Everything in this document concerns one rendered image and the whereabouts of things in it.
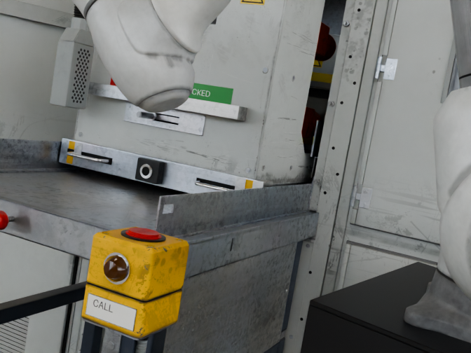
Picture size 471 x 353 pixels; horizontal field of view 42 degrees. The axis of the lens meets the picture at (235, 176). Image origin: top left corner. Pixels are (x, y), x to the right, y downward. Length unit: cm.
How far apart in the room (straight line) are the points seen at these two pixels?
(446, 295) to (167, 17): 48
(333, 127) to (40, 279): 101
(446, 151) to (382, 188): 91
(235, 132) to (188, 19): 52
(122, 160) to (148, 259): 81
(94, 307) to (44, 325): 131
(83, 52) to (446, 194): 104
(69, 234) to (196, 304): 24
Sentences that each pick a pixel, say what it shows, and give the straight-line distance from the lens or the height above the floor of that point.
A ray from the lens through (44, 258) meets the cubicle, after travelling 196.
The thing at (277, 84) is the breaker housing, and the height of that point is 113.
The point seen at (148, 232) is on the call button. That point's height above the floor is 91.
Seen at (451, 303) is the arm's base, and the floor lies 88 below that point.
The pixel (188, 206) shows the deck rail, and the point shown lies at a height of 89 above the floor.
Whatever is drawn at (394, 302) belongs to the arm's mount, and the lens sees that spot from 82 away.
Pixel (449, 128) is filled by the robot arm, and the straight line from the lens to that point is 56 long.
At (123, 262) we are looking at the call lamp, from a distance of 66.
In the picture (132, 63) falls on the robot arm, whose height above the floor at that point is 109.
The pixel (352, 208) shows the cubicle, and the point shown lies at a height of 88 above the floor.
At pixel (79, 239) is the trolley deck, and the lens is 100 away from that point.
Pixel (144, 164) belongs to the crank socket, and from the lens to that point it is 137.
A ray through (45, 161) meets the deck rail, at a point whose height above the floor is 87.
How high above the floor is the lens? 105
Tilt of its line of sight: 6 degrees down
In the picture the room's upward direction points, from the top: 10 degrees clockwise
